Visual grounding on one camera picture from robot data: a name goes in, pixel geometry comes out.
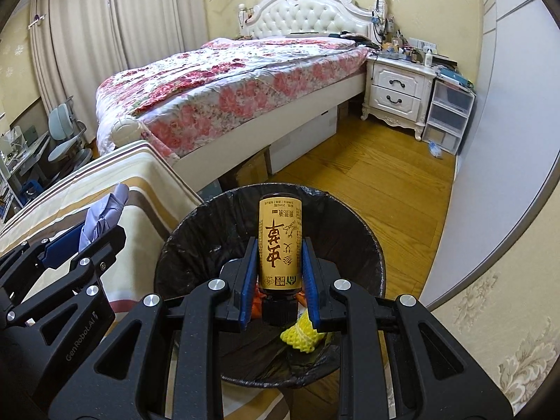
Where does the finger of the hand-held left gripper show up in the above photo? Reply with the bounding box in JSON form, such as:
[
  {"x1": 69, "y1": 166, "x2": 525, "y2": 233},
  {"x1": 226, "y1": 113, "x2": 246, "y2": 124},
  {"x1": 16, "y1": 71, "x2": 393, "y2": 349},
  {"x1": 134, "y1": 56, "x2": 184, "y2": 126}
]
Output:
[
  {"x1": 0, "y1": 224, "x2": 84, "y2": 281},
  {"x1": 68, "y1": 225, "x2": 127, "y2": 300}
]

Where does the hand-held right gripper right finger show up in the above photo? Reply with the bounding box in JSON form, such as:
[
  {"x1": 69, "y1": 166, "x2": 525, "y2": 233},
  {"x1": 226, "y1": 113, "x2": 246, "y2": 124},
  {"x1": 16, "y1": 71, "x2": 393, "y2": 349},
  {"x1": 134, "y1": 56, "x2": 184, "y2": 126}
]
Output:
[{"x1": 302, "y1": 237, "x2": 515, "y2": 420}]

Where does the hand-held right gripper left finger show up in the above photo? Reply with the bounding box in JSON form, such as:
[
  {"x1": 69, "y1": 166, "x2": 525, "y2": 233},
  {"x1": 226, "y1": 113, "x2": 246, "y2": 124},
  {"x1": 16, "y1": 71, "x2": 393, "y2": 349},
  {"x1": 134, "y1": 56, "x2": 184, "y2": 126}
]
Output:
[{"x1": 46, "y1": 236, "x2": 259, "y2": 420}]

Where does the lavender glove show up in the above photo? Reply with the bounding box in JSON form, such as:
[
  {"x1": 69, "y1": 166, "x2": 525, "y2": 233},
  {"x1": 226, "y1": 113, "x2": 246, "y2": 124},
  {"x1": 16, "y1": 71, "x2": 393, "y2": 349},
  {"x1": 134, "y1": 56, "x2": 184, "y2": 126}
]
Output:
[{"x1": 79, "y1": 183, "x2": 130, "y2": 252}]

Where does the yellow label bottle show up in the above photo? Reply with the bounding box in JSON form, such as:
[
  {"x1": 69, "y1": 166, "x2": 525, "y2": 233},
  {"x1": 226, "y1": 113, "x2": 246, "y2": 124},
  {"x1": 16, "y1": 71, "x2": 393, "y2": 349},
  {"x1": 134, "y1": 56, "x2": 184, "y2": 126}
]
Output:
[{"x1": 256, "y1": 193, "x2": 305, "y2": 327}]

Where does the yellow foam fruit net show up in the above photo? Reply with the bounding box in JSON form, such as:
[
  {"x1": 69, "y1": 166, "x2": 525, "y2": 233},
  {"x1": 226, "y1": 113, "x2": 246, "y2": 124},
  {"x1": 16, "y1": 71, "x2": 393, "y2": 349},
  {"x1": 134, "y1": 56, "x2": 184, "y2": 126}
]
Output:
[{"x1": 280, "y1": 313, "x2": 327, "y2": 354}]

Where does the black lined trash bin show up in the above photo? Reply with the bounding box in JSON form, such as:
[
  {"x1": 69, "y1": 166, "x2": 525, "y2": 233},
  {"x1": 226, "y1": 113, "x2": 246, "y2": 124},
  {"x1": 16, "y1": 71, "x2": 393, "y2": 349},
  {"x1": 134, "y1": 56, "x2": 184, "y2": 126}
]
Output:
[{"x1": 154, "y1": 186, "x2": 388, "y2": 388}]

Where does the striped tablecloth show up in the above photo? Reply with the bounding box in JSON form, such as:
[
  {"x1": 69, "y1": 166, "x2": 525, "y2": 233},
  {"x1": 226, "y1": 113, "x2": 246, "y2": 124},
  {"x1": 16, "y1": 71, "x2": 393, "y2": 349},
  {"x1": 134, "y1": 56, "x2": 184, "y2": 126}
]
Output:
[{"x1": 0, "y1": 140, "x2": 285, "y2": 420}]

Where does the grey study desk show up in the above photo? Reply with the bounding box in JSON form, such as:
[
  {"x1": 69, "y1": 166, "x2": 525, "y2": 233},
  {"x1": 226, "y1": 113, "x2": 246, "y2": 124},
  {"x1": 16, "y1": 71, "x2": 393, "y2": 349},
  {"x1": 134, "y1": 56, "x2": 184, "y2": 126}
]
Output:
[{"x1": 0, "y1": 127, "x2": 51, "y2": 211}]

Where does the cardboard box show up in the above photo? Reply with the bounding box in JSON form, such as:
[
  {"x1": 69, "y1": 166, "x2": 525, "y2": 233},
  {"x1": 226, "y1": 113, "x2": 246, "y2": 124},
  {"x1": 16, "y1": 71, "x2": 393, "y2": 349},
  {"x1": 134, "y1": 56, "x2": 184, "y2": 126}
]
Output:
[{"x1": 236, "y1": 149, "x2": 272, "y2": 189}]

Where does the grey desk chair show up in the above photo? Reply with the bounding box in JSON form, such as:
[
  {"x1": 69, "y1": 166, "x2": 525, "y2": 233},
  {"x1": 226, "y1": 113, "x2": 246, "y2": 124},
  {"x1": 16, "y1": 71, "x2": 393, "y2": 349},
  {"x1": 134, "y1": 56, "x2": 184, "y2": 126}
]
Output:
[{"x1": 46, "y1": 96, "x2": 95, "y2": 171}]

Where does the white storage box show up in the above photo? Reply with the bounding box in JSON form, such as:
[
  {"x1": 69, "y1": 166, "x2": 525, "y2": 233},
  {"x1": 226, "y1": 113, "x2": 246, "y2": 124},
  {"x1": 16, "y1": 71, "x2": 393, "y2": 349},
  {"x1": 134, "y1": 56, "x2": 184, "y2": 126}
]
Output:
[{"x1": 269, "y1": 105, "x2": 340, "y2": 176}]

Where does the beige curtain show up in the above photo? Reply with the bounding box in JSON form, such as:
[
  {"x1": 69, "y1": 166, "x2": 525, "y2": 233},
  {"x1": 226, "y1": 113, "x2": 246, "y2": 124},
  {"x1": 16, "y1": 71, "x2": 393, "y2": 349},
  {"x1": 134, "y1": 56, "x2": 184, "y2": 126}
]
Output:
[
  {"x1": 109, "y1": 0, "x2": 208, "y2": 71},
  {"x1": 28, "y1": 0, "x2": 127, "y2": 158}
]

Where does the pink floral quilt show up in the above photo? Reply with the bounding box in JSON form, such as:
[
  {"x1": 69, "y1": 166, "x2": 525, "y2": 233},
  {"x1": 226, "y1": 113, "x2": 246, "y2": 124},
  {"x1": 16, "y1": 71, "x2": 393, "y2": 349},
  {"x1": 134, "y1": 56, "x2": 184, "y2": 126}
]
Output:
[{"x1": 95, "y1": 37, "x2": 372, "y2": 158}]

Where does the white nightstand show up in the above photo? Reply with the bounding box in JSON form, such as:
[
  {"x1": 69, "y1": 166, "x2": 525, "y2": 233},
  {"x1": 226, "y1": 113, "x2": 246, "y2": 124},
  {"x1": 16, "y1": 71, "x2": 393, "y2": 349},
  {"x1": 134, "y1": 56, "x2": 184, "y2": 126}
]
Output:
[{"x1": 361, "y1": 55, "x2": 438, "y2": 141}]

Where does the clear plastic drawer unit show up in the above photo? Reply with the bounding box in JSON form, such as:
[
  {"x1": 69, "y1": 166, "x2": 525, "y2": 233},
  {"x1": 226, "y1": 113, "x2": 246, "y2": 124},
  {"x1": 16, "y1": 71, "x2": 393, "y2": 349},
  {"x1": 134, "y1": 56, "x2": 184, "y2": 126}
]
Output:
[{"x1": 422, "y1": 76, "x2": 475, "y2": 156}]

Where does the white wardrobe door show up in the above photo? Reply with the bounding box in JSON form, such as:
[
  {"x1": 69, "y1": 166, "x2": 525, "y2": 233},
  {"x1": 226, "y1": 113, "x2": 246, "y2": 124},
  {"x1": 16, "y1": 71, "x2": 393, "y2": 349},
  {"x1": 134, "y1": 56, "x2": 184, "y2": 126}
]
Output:
[{"x1": 422, "y1": 0, "x2": 560, "y2": 311}]

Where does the pile of small nightstand items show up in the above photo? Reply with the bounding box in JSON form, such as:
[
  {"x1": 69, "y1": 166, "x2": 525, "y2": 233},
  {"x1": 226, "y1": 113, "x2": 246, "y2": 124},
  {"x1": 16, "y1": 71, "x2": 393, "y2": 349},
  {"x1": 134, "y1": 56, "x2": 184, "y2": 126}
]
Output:
[{"x1": 372, "y1": 13, "x2": 475, "y2": 82}]

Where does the white tufted bed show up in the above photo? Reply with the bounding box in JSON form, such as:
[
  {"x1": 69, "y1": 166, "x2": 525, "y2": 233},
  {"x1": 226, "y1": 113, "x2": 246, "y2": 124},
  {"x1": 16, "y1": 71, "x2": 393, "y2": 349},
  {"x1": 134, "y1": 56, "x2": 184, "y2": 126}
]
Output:
[{"x1": 95, "y1": 0, "x2": 381, "y2": 171}]

